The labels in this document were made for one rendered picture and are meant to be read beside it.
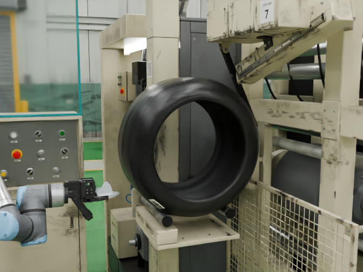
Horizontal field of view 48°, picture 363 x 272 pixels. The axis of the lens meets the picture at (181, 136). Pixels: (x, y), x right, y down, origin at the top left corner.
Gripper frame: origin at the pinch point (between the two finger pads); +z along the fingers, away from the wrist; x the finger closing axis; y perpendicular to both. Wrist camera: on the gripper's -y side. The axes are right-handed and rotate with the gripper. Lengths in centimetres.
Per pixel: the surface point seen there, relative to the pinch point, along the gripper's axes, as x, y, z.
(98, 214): 276, -101, 32
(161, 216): -7.1, -8.3, 16.8
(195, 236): -5.5, -19.4, 32.3
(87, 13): 909, 211, 106
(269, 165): 21, 2, 84
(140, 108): -5.8, 34.9, 9.0
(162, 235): -10.3, -15.2, 16.5
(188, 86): -10, 43, 27
